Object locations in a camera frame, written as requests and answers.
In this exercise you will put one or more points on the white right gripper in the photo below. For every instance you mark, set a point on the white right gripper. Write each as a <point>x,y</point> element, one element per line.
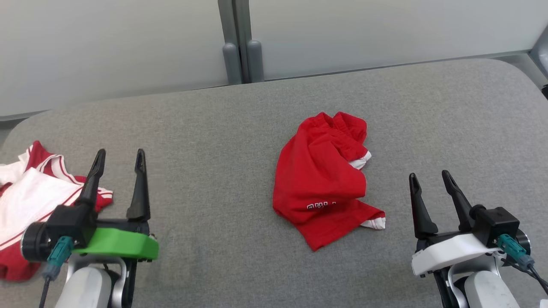
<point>449,252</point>

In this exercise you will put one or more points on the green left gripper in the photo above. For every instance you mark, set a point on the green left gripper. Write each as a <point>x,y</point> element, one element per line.
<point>120,246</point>

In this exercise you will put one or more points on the red white basketball jersey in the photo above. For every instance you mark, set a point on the red white basketball jersey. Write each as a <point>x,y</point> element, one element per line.
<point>30,201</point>

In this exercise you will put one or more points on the red shorts white trim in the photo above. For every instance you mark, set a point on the red shorts white trim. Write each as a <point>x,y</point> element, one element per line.
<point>317,179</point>

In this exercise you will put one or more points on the grey fabric sofa cushion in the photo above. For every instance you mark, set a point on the grey fabric sofa cushion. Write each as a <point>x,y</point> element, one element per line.
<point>214,171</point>

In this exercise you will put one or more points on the grey caster leg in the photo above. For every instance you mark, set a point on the grey caster leg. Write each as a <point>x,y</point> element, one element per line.
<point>540,47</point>

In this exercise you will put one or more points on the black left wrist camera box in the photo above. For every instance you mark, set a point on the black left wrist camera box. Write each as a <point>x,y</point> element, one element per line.
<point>70,220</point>

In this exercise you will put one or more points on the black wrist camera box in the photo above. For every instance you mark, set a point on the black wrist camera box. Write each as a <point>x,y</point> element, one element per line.
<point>496,222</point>
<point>70,220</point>

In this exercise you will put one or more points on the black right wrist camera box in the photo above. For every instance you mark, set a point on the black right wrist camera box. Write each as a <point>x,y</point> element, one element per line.
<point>496,222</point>

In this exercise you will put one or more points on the grey partition post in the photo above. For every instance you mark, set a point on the grey partition post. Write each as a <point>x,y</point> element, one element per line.
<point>255,60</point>
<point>232,64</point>

